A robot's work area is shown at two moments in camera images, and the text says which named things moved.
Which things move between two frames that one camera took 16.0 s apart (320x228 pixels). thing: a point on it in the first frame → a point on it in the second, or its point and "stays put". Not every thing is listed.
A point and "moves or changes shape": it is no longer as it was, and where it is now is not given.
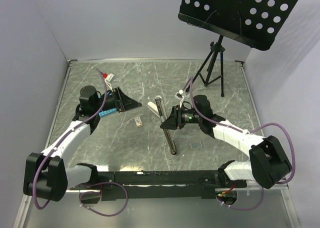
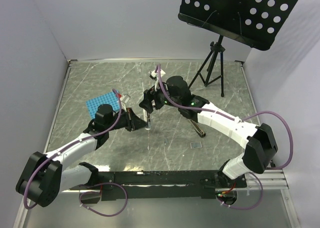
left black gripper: x=124 y=103 → x=134 y=122
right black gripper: x=174 y=120 → x=150 y=95
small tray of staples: x=194 y=145 stays put
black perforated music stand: x=254 y=16 stays put
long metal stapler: x=160 y=103 → x=197 y=128
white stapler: x=153 y=107 moves or changes shape
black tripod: x=212 y=69 stays put
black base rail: x=182 y=183 stays put
